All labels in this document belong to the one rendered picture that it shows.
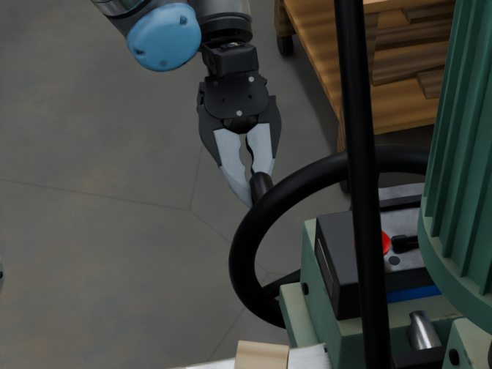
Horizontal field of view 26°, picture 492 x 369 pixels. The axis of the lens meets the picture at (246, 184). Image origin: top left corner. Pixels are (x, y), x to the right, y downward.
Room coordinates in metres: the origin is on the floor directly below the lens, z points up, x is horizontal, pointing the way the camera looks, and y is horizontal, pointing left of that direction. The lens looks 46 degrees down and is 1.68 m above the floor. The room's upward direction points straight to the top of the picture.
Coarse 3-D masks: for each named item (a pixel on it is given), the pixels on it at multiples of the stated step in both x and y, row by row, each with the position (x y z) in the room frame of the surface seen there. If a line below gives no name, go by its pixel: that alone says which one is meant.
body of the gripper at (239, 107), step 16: (208, 32) 0.94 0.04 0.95; (224, 32) 0.95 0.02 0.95; (240, 32) 0.96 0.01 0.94; (208, 80) 0.90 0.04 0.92; (224, 80) 0.90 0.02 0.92; (240, 80) 0.90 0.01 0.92; (256, 80) 0.90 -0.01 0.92; (208, 96) 0.88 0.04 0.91; (224, 96) 0.88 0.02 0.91; (240, 96) 0.88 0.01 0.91; (256, 96) 0.88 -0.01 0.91; (208, 112) 0.87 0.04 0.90; (224, 112) 0.86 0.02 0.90; (240, 112) 0.87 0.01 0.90; (256, 112) 0.87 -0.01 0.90; (240, 128) 0.89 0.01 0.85
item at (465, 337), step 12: (456, 324) 0.46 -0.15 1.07; (468, 324) 0.46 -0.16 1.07; (456, 336) 0.45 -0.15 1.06; (468, 336) 0.45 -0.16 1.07; (480, 336) 0.45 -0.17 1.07; (456, 348) 0.45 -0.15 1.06; (468, 348) 0.44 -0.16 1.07; (480, 348) 0.43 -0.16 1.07; (444, 360) 0.46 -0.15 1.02; (456, 360) 0.44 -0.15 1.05; (468, 360) 0.43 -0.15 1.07; (480, 360) 0.43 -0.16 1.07
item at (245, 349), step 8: (240, 344) 0.54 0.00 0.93; (248, 344) 0.54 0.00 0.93; (256, 344) 0.54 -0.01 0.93; (264, 344) 0.54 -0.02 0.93; (272, 344) 0.54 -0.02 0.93; (240, 352) 0.53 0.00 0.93; (248, 352) 0.53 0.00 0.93; (256, 352) 0.53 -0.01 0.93; (264, 352) 0.53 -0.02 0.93; (272, 352) 0.53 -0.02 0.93; (280, 352) 0.53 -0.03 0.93; (288, 352) 0.53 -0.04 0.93; (240, 360) 0.52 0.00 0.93; (248, 360) 0.52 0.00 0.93; (256, 360) 0.52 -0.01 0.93; (264, 360) 0.52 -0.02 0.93; (272, 360) 0.52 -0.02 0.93; (280, 360) 0.52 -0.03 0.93; (240, 368) 0.51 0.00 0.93; (248, 368) 0.51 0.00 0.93; (256, 368) 0.51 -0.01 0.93; (264, 368) 0.51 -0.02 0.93; (272, 368) 0.51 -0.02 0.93; (280, 368) 0.51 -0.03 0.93
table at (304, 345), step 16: (288, 288) 0.65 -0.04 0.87; (288, 304) 0.63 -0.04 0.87; (304, 304) 0.63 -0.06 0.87; (288, 320) 0.61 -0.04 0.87; (304, 320) 0.61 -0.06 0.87; (288, 336) 0.61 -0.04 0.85; (304, 336) 0.59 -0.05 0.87; (304, 352) 0.55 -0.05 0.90; (320, 352) 0.55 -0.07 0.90; (176, 368) 0.53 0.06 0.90; (192, 368) 0.53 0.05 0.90; (208, 368) 0.53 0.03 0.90; (224, 368) 0.53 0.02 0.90; (288, 368) 0.53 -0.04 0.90; (304, 368) 0.53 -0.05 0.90; (320, 368) 0.53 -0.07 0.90
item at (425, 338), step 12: (420, 312) 0.55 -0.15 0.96; (420, 324) 0.54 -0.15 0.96; (432, 324) 0.54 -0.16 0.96; (408, 336) 0.53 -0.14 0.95; (420, 336) 0.52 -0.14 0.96; (432, 336) 0.52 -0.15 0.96; (420, 348) 0.51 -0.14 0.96; (432, 348) 0.49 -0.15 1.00; (444, 348) 0.49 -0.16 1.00; (396, 360) 0.48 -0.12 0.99; (408, 360) 0.48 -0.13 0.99; (420, 360) 0.48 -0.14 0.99; (432, 360) 0.48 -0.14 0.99
